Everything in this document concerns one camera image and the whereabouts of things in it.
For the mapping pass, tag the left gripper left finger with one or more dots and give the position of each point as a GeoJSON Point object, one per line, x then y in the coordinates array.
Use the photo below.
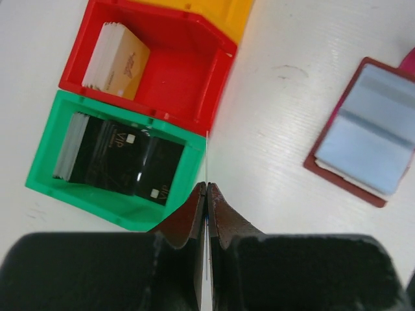
{"type": "Point", "coordinates": [160, 269]}

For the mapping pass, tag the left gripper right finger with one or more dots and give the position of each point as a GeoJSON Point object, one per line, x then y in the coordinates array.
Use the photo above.
{"type": "Point", "coordinates": [252, 270]}

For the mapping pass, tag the black VIP credit card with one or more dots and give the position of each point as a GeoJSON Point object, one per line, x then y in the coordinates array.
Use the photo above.
{"type": "Point", "coordinates": [206, 295]}

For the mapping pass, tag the red leather card holder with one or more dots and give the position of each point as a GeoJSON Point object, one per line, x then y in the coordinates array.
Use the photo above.
{"type": "Point", "coordinates": [356, 136]}

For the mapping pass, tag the black card in green bin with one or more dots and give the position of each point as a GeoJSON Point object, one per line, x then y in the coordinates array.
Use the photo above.
{"type": "Point", "coordinates": [114, 156]}

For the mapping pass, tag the card in red bin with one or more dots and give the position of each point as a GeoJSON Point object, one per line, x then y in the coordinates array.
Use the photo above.
{"type": "Point", "coordinates": [117, 62]}

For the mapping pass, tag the green plastic bin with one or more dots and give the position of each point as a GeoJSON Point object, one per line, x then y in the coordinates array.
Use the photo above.
{"type": "Point", "coordinates": [130, 212]}

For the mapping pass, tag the red plastic bin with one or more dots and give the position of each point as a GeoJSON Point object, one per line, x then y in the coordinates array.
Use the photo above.
{"type": "Point", "coordinates": [190, 59]}

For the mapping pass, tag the yellow plastic bin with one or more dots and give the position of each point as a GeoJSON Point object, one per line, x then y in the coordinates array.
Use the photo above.
{"type": "Point", "coordinates": [229, 16]}

